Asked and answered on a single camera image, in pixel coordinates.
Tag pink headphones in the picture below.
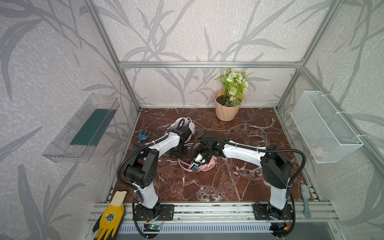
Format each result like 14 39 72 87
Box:
178 144 217 173

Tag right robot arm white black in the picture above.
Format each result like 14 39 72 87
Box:
190 133 307 213

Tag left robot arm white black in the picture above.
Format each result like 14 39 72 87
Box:
117 118 196 210

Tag white headphones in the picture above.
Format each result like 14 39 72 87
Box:
168 117 196 143

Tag beige flower pot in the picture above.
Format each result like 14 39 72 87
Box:
214 89 242 122

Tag green artificial plant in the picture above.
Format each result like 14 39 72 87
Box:
217 68 249 107

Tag yellow black work glove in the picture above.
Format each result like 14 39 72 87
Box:
93 191 127 240

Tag pink object in basket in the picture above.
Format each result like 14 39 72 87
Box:
312 147 326 158

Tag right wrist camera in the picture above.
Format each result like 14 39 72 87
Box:
189 154 204 173

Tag blue garden rake wooden handle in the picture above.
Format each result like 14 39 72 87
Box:
138 129 152 143

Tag grey white headphone cable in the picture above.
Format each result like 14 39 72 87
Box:
191 117 276 148

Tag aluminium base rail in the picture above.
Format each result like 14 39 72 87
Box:
83 201 340 229

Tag clear plastic wall tray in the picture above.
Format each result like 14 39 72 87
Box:
43 94 120 163

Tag white wire mesh basket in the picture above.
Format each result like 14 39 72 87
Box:
291 91 364 164

